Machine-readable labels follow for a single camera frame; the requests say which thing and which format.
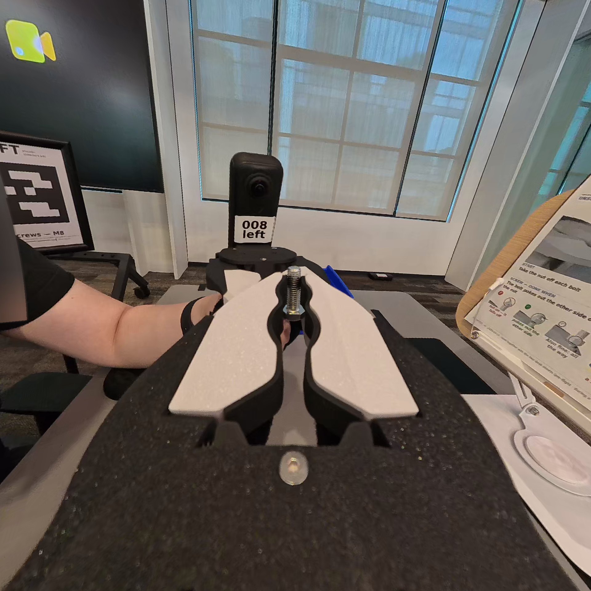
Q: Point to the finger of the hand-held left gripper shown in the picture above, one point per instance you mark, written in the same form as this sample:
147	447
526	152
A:
238	284

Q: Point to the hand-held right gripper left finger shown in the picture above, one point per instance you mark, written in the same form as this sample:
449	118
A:
231	351

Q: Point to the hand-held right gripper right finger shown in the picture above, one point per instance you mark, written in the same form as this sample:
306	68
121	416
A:
355	355

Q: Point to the steel hex bolt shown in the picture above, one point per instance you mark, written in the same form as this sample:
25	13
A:
293	291

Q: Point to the blue plastic bin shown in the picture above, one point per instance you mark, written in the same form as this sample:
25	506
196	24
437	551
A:
339	284

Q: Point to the person's left forearm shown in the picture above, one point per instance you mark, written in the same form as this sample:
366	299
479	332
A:
147	328

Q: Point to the person's left hand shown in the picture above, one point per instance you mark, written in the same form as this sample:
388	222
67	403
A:
210	308

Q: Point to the small black floor box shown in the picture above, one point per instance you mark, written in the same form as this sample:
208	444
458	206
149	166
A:
381	276

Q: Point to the large gridded window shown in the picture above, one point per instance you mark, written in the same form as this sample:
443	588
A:
323	115

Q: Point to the black rolling sign stand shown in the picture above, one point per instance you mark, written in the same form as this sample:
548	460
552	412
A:
124	272

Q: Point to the white tilting board stand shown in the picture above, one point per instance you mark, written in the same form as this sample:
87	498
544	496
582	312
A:
508	424

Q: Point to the person's black shirt sleeve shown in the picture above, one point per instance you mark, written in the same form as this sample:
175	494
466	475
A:
46	286

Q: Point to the black office chair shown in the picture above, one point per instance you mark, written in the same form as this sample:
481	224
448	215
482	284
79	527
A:
41	392

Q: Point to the printed instruction sheet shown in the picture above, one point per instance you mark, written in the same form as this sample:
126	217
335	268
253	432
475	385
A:
554	286

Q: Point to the framed marker sign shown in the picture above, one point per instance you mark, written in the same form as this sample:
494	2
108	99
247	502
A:
37	198

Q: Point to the large dark wall screen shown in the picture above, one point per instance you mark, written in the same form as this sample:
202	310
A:
92	92

